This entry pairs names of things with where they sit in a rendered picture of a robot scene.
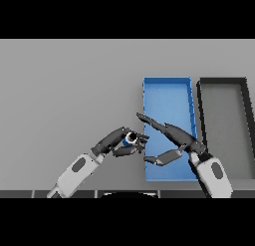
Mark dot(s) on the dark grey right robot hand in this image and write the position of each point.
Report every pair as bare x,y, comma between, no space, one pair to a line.
181,136

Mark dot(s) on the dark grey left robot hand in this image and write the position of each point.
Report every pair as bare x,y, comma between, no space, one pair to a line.
111,140

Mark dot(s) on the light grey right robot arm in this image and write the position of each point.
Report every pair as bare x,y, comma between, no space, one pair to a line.
212,177

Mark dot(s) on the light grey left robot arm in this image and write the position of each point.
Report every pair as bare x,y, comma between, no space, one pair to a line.
76,172

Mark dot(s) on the blue bin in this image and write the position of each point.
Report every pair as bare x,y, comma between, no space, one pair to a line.
167,100

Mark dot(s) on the dark grey bin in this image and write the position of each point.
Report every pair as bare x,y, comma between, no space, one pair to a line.
225,123

